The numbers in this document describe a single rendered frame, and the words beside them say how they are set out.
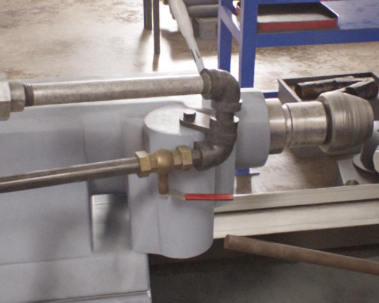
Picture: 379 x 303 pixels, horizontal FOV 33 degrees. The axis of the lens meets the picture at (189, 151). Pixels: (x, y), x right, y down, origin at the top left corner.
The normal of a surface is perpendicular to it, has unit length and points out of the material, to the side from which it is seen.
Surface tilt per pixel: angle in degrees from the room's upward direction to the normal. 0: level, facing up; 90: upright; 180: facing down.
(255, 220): 0
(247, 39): 90
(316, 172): 0
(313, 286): 6
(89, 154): 85
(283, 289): 11
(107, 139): 86
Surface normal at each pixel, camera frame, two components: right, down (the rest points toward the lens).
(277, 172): 0.00, -0.88
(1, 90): 0.44, -0.16
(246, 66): 0.15, 0.46
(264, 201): 0.11, -0.30
